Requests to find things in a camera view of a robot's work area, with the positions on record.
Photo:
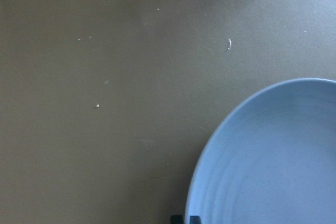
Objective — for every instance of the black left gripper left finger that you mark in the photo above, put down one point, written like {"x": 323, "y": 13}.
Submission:
{"x": 176, "y": 219}

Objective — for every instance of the blue plate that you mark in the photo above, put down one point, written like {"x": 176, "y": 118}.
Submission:
{"x": 272, "y": 160}

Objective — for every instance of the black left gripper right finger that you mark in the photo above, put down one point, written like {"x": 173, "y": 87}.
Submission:
{"x": 195, "y": 220}

